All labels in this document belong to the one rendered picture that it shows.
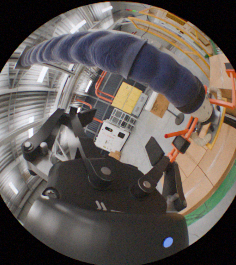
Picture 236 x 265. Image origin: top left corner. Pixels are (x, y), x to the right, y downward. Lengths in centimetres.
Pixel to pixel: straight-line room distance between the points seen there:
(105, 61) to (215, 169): 116
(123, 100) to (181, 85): 729
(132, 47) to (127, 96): 732
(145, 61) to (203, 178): 108
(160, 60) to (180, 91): 14
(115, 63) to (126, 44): 9
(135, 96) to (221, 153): 730
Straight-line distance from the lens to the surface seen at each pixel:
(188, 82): 39
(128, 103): 758
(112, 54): 36
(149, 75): 36
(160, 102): 220
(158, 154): 15
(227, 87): 92
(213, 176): 106
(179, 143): 52
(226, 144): 110
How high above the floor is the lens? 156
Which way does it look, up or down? 5 degrees down
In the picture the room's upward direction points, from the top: 65 degrees counter-clockwise
